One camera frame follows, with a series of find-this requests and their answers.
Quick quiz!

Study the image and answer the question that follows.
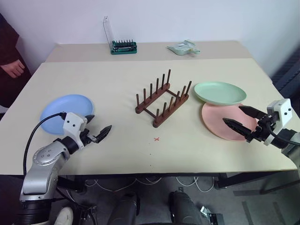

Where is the person's dark clothing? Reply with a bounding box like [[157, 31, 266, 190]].
[[0, 13, 32, 109]]

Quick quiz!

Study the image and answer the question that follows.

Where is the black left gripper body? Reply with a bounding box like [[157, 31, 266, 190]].
[[79, 128, 98, 147]]

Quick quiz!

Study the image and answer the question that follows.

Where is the blue plate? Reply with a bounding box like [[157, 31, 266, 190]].
[[39, 94, 95, 136]]

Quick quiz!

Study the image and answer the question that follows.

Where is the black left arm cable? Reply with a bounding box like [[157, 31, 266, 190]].
[[22, 112, 68, 176]]

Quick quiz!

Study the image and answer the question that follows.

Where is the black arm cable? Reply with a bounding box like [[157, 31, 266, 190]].
[[268, 123, 300, 149], [22, 112, 68, 176]]

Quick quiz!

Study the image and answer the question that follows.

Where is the black table frame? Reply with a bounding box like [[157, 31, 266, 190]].
[[57, 171, 300, 195]]

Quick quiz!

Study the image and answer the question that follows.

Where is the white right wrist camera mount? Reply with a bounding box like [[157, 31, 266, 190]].
[[263, 98, 293, 146]]

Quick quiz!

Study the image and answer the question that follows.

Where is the green screwdriver bit set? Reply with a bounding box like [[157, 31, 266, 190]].
[[102, 15, 139, 56]]

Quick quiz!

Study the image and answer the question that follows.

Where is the dark radiator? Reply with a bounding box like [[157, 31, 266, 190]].
[[271, 50, 300, 99]]

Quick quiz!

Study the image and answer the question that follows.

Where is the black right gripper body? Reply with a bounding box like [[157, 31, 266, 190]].
[[245, 114, 279, 143]]

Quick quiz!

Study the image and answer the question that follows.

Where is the white shoe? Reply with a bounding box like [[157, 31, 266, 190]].
[[50, 206, 74, 225]]

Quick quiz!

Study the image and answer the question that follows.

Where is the red plate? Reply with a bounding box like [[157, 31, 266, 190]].
[[201, 102, 260, 142]]

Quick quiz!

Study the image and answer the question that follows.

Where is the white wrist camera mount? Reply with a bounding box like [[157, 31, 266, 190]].
[[62, 112, 88, 149], [263, 98, 293, 146]]

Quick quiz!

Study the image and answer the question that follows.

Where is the white cable under table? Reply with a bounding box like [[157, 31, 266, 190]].
[[93, 177, 163, 195], [175, 175, 215, 193]]

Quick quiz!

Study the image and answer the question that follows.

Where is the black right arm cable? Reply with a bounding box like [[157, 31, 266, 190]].
[[268, 123, 300, 149]]

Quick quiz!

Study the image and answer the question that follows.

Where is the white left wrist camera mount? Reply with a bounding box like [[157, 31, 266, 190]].
[[62, 112, 88, 149]]

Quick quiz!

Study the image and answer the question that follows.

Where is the person's bare hand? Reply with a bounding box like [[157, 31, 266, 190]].
[[0, 59, 25, 79]]

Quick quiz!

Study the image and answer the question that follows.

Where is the light green plastic tool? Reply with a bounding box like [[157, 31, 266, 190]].
[[166, 39, 202, 57]]

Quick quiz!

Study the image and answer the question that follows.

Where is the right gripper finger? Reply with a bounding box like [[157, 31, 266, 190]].
[[238, 105, 268, 120], [222, 118, 254, 141]]

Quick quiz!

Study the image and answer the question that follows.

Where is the green plate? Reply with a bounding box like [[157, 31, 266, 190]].
[[193, 81, 248, 106]]

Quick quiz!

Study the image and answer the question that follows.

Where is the metal caster bracket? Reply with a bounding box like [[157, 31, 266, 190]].
[[200, 205, 224, 225]]

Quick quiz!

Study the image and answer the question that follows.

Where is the brown wooden dish rack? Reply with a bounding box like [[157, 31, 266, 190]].
[[135, 68, 193, 128]]

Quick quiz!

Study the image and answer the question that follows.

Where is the dark rounded shape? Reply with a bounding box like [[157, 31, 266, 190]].
[[168, 190, 203, 225], [109, 191, 141, 225]]

